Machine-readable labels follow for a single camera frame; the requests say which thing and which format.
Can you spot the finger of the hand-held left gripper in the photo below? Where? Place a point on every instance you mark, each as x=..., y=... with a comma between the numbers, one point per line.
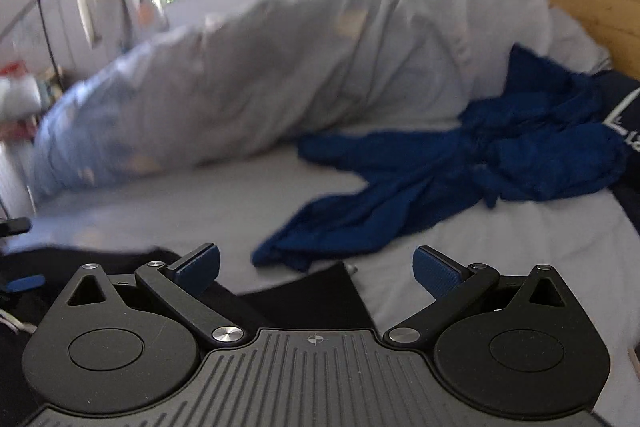
x=27, y=283
x=15, y=227

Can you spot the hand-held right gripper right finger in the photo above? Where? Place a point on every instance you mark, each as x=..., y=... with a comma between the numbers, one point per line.
x=436, y=276

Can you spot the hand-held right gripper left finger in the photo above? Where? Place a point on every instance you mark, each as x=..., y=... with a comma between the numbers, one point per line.
x=197, y=271

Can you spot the black garment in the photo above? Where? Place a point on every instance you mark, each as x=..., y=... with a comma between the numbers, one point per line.
x=310, y=302

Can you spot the white bed sheet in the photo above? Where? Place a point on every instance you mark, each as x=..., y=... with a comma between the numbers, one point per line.
x=500, y=232

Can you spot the blue garment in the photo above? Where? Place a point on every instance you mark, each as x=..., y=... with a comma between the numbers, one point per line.
x=400, y=187

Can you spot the white bundle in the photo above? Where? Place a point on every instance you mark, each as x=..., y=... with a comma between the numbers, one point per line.
x=20, y=93

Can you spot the black metal rack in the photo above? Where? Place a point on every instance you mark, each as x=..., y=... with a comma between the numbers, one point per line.
x=47, y=38

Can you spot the light blue duvet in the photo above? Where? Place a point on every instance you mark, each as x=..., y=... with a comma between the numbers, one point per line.
x=250, y=82

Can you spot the navy garment with white print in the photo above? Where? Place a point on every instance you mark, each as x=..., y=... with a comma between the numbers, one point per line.
x=627, y=107

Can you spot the wooden headboard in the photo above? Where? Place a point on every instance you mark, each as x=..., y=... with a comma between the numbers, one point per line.
x=590, y=2

